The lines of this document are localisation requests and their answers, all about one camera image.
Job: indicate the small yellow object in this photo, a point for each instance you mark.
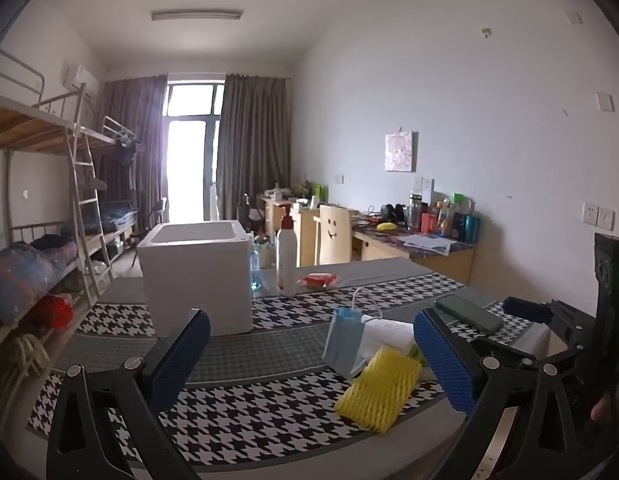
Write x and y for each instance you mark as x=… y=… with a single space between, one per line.
x=387 y=227

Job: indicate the red plastic bag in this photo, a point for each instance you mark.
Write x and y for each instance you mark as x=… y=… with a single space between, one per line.
x=53 y=311

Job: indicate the yellow foam fruit net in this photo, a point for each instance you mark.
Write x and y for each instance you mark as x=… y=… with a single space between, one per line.
x=379 y=390

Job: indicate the red and white packet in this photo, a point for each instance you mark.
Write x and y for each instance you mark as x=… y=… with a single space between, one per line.
x=319 y=280

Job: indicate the dark blue quilt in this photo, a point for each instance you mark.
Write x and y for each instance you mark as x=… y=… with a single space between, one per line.
x=54 y=247

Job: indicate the grey curtain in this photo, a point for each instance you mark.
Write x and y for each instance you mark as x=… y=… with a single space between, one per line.
x=254 y=140
x=134 y=130

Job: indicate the wooden smiley face chair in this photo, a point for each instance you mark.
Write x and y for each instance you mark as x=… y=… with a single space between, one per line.
x=332 y=232

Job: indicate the black folding chair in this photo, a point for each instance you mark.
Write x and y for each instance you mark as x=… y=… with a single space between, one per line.
x=158 y=210

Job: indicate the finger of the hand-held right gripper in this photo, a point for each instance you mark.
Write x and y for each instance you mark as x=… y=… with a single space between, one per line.
x=527 y=308
x=514 y=350

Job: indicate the white tissue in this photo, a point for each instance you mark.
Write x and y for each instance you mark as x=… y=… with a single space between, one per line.
x=389 y=332

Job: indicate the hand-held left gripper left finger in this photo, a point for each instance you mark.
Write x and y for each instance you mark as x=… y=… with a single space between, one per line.
x=182 y=360

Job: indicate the white wall sockets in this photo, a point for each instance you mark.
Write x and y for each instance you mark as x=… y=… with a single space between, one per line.
x=423 y=183

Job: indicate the wooden desk with dark cloth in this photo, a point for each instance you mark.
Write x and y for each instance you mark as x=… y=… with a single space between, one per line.
x=439 y=260

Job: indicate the black headphones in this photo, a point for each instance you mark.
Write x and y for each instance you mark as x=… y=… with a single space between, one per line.
x=392 y=212

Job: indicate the clear water bottle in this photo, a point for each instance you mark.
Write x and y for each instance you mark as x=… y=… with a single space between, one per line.
x=415 y=210

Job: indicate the glass balcony door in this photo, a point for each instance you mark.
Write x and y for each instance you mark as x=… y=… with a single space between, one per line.
x=192 y=160

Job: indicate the cluster of toiletry bottles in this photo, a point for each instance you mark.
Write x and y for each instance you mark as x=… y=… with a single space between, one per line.
x=452 y=220

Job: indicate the white papers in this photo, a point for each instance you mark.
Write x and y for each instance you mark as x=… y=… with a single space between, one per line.
x=429 y=243

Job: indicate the blue face mask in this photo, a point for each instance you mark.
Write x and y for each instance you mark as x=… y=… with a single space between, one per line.
x=342 y=345

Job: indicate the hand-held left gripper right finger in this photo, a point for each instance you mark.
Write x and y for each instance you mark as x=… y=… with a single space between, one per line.
x=444 y=360

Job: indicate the white double wall socket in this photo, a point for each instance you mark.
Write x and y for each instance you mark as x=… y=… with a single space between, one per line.
x=598 y=215

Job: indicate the houndstooth tablecloth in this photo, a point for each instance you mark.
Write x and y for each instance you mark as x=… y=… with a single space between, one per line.
x=269 y=355

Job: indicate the green box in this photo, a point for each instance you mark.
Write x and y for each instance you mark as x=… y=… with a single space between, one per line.
x=318 y=192

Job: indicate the metal bunk bed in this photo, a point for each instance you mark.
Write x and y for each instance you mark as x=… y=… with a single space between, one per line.
x=120 y=135
x=19 y=125

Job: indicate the blue checked bedding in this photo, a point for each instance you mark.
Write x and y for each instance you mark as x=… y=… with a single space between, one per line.
x=119 y=217

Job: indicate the pink wall picture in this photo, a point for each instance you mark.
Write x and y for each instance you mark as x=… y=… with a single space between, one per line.
x=400 y=151

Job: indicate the blue and orange quilt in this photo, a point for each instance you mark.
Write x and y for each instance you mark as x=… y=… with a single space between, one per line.
x=19 y=280

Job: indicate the dark hanging clothes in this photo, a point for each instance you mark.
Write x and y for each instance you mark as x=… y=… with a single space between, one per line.
x=127 y=150

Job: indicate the white air conditioner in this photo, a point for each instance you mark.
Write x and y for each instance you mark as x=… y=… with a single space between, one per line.
x=79 y=80

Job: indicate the metal bed ladder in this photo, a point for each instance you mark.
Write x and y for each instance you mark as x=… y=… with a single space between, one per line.
x=86 y=185

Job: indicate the white foam box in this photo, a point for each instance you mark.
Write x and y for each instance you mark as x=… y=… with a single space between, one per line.
x=199 y=280

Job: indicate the white lotion pump bottle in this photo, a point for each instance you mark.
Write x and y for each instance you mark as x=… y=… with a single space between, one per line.
x=286 y=255

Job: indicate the blue spray bottle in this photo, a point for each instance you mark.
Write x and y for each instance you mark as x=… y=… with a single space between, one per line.
x=254 y=272

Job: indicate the metal bucket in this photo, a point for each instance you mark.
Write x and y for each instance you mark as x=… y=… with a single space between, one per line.
x=264 y=255

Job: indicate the person's right hand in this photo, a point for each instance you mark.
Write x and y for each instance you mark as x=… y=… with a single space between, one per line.
x=602 y=410

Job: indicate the black smartphone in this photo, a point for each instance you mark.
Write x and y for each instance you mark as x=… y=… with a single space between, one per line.
x=469 y=314

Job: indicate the beige cloth bundle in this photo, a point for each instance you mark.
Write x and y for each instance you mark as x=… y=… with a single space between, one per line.
x=29 y=352

